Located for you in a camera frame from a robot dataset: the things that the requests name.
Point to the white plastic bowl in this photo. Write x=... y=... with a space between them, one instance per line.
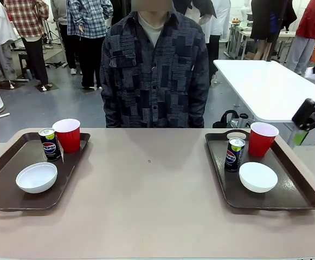
x=258 y=178
x=36 y=180

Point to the black Pepsi soda can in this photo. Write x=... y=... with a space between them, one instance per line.
x=50 y=147
x=233 y=157

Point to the red plastic party cup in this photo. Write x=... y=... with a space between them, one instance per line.
x=69 y=140
x=260 y=146

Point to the person's left forearm patchwork sleeve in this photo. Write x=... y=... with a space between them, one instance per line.
x=198 y=108

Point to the white folding table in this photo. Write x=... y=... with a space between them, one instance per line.
x=265 y=89

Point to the person in red jacket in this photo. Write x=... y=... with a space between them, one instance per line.
x=311 y=19

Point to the person in dark coat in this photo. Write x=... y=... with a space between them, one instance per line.
x=265 y=19

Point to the black bag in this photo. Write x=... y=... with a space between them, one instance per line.
x=226 y=120

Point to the white background workbench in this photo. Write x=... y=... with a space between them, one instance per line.
x=240 y=35

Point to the brown plastic serving tray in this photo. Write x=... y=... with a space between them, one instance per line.
x=290 y=195
x=8 y=195

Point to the person in white coat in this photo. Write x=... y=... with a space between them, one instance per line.
x=214 y=40

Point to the person in patchwork shirt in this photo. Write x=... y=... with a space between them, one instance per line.
x=154 y=75

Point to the person in blue plaid shirt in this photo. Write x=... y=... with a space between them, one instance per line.
x=89 y=16

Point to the person in grey top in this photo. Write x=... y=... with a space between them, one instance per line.
x=65 y=32

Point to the dark stool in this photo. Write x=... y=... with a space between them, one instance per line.
x=23 y=65

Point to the person in red plaid shirt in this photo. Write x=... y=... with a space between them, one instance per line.
x=28 y=21

